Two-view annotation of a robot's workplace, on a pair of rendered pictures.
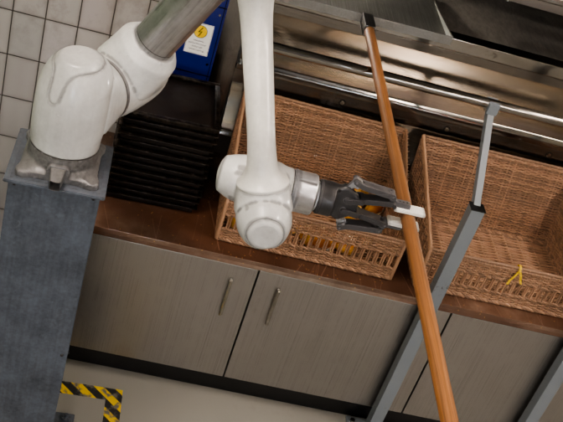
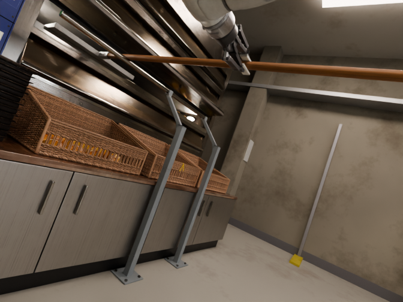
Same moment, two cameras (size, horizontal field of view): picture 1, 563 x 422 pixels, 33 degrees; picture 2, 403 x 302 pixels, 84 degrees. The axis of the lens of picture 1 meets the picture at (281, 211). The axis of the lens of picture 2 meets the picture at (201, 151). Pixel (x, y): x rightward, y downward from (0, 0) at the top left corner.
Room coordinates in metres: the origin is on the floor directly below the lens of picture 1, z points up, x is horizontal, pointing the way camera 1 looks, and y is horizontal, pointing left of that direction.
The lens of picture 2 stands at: (1.19, 0.36, 0.75)
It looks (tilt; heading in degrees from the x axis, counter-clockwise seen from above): 4 degrees up; 315
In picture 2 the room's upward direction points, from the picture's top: 20 degrees clockwise
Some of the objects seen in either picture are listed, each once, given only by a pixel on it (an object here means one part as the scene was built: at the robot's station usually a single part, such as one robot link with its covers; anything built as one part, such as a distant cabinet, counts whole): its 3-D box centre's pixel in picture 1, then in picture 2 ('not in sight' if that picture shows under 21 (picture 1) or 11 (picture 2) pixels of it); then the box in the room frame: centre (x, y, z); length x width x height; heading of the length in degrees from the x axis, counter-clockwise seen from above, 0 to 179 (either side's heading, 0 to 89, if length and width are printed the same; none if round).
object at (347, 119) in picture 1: (316, 181); (84, 131); (2.53, -0.07, 0.72); 0.56 x 0.49 x 0.28; 100
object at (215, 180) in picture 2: not in sight; (198, 169); (2.74, -1.25, 0.72); 0.56 x 0.49 x 0.28; 100
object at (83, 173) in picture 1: (62, 156); not in sight; (1.75, 0.50, 1.03); 0.22 x 0.18 x 0.06; 14
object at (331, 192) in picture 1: (336, 200); (228, 37); (1.71, -0.10, 1.18); 0.09 x 0.07 x 0.08; 101
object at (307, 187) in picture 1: (302, 192); (218, 20); (1.70, -0.03, 1.18); 0.09 x 0.06 x 0.09; 11
